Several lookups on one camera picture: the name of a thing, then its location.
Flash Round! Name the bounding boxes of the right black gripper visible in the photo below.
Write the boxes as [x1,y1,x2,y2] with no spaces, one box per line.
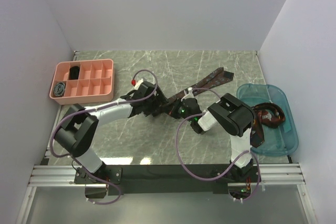
[162,97,194,123]

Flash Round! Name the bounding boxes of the brown blue floral tie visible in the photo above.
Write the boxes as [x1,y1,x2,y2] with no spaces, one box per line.
[162,67,234,116]

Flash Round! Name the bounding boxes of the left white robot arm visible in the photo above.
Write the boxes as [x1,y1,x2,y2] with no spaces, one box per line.
[53,80,168,183]

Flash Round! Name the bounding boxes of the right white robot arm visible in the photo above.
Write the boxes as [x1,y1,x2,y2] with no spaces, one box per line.
[175,93,256,182]

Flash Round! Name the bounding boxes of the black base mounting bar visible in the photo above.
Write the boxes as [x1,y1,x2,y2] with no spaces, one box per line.
[73,163,260,196]

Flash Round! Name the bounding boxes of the pink compartment organizer tray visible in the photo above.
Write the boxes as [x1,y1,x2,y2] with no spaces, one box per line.
[49,59,114,105]

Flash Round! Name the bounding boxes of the black rolled tie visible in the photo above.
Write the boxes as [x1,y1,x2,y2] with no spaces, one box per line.
[68,66,80,80]

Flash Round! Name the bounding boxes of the dark red patterned tie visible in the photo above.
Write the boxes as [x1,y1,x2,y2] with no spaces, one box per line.
[250,102,286,148]

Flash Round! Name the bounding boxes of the grey patterned rolled tie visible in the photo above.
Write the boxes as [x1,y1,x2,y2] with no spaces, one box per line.
[53,82,66,97]

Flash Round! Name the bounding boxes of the teal transparent plastic bin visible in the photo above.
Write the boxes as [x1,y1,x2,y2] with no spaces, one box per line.
[236,83,299,156]

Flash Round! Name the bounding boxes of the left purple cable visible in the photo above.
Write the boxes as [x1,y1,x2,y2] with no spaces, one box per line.
[49,69,158,205]

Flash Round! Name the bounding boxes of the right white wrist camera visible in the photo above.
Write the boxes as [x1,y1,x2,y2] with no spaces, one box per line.
[181,87,195,100]

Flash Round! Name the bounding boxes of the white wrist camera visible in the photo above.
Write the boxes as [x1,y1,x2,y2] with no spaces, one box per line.
[131,78,145,90]
[181,87,195,100]

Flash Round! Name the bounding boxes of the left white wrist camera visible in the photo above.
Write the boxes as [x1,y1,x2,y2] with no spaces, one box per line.
[131,78,145,90]

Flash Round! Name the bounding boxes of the aluminium frame rail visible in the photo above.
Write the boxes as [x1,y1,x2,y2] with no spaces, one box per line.
[17,164,309,223]

